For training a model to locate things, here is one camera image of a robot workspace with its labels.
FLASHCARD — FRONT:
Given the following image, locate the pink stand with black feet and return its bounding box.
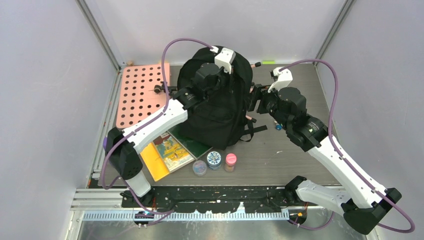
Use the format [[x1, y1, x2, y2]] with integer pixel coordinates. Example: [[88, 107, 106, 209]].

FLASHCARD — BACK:
[[153, 62, 262, 123]]

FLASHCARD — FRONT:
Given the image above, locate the blue patterned lid jar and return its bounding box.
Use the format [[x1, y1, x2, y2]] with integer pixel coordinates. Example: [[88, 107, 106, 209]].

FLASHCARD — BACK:
[[206, 151, 222, 170]]

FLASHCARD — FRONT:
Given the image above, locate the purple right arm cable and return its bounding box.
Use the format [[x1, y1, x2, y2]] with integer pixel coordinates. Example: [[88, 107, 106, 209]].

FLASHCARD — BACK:
[[278, 58, 416, 234]]

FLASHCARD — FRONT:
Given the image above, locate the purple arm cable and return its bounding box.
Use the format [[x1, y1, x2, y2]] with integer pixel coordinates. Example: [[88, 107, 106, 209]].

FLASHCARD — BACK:
[[278, 58, 416, 234], [100, 37, 216, 226]]

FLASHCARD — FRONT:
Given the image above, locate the purple card holder box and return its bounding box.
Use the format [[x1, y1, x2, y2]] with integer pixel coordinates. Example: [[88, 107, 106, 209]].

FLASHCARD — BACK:
[[102, 136, 108, 152]]

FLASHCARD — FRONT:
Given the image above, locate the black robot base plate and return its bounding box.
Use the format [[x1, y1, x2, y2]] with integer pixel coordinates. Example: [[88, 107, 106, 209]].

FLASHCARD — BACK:
[[120, 186, 313, 214]]

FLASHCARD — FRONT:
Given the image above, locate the pink lid jar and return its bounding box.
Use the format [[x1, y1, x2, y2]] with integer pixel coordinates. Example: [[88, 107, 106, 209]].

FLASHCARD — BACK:
[[224, 153, 237, 172]]

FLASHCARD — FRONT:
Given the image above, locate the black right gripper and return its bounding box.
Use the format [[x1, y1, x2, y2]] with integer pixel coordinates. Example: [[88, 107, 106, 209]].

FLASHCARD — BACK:
[[242, 82, 291, 131]]

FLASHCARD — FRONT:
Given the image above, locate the aluminium frame rail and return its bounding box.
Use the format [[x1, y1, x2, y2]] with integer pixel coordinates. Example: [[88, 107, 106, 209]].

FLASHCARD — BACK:
[[69, 187, 335, 223]]

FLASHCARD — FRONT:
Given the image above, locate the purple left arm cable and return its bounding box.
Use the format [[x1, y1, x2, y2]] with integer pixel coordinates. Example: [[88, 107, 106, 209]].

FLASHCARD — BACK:
[[100, 37, 216, 226]]

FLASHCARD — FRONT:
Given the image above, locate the dark green book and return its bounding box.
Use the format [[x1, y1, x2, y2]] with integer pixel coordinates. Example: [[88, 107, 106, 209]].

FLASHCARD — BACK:
[[168, 125, 212, 159]]

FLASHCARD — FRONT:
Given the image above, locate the colourful toy block car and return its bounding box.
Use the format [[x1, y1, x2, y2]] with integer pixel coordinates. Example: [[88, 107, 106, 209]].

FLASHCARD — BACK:
[[274, 121, 283, 131]]

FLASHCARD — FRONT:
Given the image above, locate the yellow illustrated book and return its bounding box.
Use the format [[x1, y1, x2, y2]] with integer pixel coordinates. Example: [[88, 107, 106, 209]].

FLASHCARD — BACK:
[[140, 132, 196, 182]]

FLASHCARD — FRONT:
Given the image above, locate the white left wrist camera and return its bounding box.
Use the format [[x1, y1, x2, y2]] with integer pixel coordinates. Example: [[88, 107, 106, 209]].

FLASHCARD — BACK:
[[210, 46, 236, 74]]

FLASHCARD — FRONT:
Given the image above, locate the black backpack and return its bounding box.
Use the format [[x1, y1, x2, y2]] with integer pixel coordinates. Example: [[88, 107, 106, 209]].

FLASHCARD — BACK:
[[179, 47, 268, 150]]

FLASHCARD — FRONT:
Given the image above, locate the pink perforated board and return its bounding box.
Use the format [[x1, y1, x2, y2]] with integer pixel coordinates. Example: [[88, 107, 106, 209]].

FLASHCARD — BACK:
[[115, 64, 166, 129]]

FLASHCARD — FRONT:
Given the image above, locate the clear jar of beads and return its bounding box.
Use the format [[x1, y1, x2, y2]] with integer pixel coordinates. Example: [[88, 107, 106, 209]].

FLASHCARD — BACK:
[[192, 160, 207, 177]]

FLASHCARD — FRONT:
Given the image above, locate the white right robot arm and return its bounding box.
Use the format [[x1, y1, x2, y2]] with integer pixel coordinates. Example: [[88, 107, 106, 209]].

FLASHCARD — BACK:
[[248, 84, 402, 235]]

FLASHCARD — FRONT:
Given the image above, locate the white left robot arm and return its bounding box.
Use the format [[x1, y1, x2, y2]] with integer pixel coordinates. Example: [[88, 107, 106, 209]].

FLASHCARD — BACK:
[[105, 61, 231, 207]]

